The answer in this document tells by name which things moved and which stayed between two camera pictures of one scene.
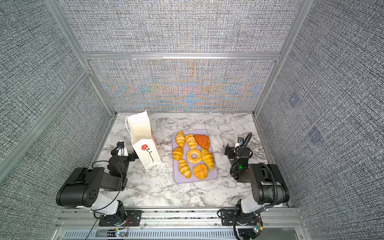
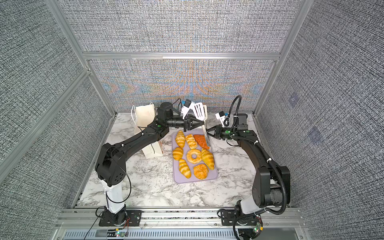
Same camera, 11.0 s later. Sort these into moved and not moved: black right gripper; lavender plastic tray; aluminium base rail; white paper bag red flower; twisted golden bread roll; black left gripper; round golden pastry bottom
Moved: black right gripper; black left gripper; white paper bag red flower
Not moved: lavender plastic tray; twisted golden bread roll; round golden pastry bottom; aluminium base rail
